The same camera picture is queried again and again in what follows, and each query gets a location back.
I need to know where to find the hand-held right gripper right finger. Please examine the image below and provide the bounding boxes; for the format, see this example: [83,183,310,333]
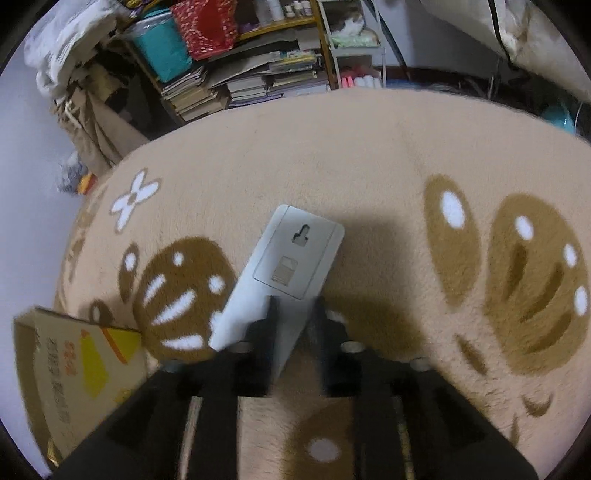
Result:
[307,295,539,480]

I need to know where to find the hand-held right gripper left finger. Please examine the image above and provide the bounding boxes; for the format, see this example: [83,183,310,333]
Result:
[51,295,280,480]

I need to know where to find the white router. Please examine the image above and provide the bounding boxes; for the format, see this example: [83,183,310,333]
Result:
[208,204,346,384]

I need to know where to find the cardboard box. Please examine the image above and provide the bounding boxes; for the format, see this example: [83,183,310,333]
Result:
[13,307,149,468]

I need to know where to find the plush toys in plastic bag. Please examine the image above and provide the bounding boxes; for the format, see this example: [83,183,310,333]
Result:
[55,150,100,197]

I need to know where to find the stack of old books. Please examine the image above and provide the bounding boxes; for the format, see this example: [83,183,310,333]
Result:
[161,67,229,123]

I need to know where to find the stack of books and magazines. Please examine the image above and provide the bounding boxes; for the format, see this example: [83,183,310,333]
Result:
[226,51,331,107]

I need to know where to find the row of pink white bottles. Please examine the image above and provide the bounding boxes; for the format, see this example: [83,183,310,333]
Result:
[341,65,383,89]

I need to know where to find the beige hanging trousers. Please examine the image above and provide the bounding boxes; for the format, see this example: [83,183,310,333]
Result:
[51,60,151,171]

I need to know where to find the flat cardboard sheets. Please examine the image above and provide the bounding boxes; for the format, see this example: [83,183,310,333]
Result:
[203,28,324,88]

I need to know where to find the wooden shelf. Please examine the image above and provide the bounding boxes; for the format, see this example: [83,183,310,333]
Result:
[120,0,340,125]

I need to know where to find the white trolley cart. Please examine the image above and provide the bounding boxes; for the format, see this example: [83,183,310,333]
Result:
[318,0,386,90]

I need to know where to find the pale green packets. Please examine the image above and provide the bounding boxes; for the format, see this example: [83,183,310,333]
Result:
[330,30,380,49]

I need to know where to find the teal bag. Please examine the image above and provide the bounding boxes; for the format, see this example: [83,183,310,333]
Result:
[131,9,194,84]

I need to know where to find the red patterned gift bag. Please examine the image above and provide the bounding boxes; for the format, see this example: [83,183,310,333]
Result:
[171,0,238,61]

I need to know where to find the teal plastic container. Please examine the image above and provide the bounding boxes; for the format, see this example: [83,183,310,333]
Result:
[540,104,578,134]

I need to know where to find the white brown furry item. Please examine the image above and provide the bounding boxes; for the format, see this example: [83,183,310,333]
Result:
[330,11,365,37]

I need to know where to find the white puffer jacket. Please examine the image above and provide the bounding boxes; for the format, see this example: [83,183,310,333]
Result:
[23,0,125,97]

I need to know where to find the cream long puffer coat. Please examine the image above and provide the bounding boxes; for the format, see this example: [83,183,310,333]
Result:
[416,0,591,104]

